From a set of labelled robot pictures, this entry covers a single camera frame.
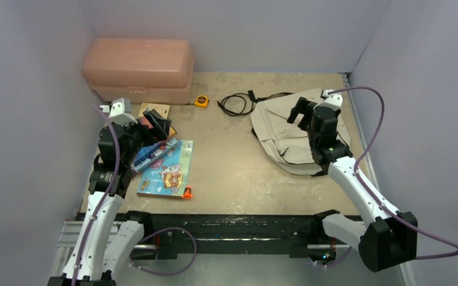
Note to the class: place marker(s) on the cartoon bear picture book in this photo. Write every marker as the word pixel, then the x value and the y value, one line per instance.
pixel 168 175

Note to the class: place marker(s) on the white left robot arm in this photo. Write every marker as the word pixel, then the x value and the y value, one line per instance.
pixel 96 258

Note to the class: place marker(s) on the pink plastic storage box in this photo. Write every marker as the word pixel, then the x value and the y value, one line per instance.
pixel 141 70

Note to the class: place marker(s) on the yellow tape measure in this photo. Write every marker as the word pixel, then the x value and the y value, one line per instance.
pixel 201 101

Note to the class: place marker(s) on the beige canvas backpack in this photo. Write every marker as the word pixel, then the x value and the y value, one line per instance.
pixel 286 144

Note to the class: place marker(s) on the blue Jane Eyre book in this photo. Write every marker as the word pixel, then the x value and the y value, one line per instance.
pixel 149 154

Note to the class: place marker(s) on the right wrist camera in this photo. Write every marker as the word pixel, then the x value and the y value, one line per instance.
pixel 331 99

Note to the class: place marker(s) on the orange pencil sharpener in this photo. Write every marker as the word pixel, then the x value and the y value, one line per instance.
pixel 187 193

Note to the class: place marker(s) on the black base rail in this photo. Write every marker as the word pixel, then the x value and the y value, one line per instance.
pixel 296 236

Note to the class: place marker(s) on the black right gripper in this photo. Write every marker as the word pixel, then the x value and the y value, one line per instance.
pixel 306 111

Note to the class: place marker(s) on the tan paper card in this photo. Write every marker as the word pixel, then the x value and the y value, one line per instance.
pixel 161 109

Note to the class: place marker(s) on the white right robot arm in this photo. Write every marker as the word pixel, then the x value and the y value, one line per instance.
pixel 382 238

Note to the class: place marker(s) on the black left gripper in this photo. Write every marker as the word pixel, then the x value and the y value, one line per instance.
pixel 160 126

